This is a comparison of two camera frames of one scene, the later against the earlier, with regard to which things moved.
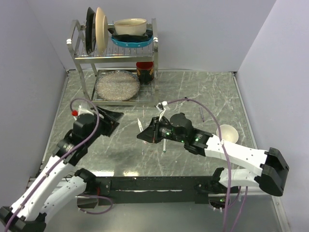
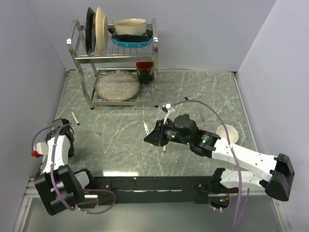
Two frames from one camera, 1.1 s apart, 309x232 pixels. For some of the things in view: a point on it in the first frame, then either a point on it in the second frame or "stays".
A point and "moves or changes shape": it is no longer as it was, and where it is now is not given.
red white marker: x=140 y=125 moves or changes shape
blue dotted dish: x=132 y=44 stays
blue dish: x=147 y=35 stays
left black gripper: x=109 y=125 to x=70 y=153
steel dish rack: x=117 y=76 stays
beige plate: x=102 y=31 stays
